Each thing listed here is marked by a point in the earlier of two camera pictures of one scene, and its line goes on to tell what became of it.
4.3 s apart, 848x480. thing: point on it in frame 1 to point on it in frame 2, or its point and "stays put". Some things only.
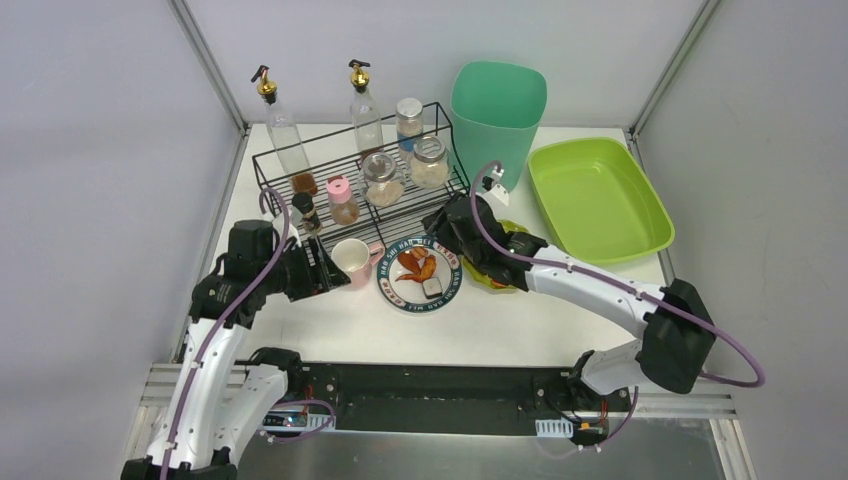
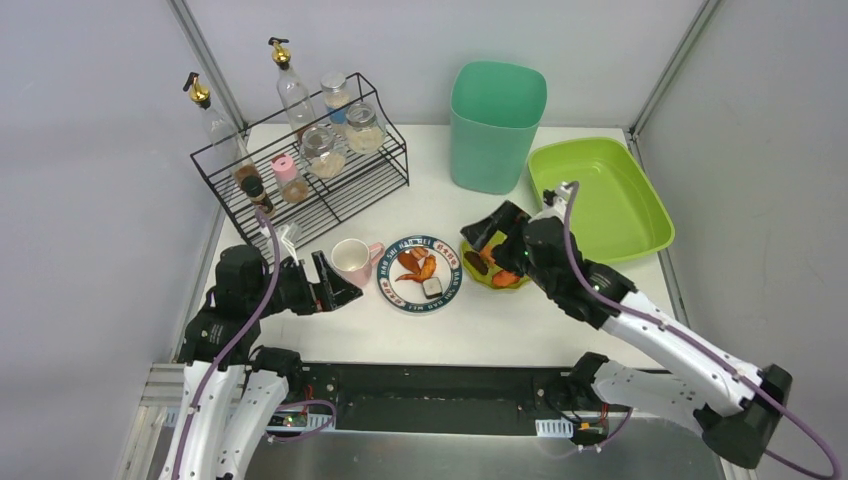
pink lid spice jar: [344, 207] to [293, 188]
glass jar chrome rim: [382, 184] to [322, 156]
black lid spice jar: [303, 203] to [253, 187]
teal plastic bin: [497, 109] stays put
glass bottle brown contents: [301, 177] to [237, 157]
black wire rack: [359, 183] to [306, 161]
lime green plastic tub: [593, 203] stays put
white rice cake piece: [432, 288] stays put
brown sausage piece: [409, 261] stays put
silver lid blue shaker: [409, 125] to [336, 96]
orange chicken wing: [426, 272] stays put
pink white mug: [356, 259] stays put
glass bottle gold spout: [366, 114] to [292, 91]
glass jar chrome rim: [431, 163] to [365, 130]
